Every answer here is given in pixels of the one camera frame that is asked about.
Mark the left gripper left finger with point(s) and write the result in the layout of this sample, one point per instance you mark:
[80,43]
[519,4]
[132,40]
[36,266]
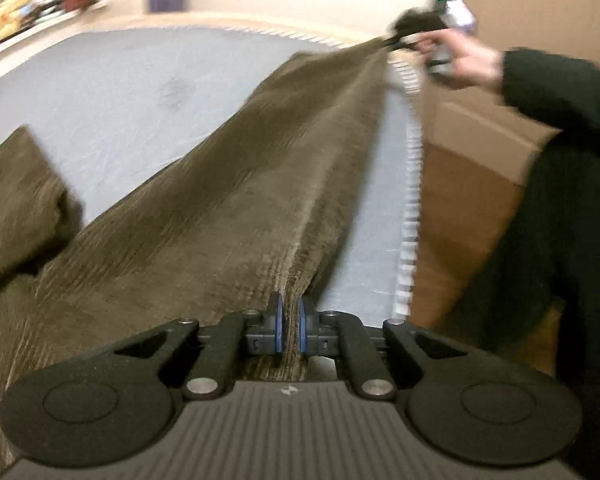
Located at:
[264,330]

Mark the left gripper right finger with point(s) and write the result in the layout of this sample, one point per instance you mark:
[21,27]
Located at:
[317,329]

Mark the brown corduroy pants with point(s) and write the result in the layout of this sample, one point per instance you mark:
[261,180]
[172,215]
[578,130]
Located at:
[260,205]

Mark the right forearm dark sleeve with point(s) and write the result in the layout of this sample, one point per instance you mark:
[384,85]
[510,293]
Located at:
[558,91]

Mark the right hand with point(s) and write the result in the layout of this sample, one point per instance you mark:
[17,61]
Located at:
[460,61]

